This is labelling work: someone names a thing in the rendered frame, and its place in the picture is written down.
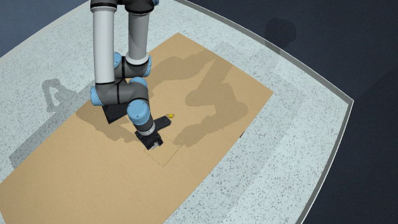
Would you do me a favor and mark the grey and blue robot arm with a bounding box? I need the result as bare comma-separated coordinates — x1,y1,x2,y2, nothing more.
90,0,171,136

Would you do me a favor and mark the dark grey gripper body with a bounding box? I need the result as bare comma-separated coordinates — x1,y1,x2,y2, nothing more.
135,129,161,150

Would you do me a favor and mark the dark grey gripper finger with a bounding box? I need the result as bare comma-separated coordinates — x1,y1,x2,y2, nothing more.
151,138,163,149

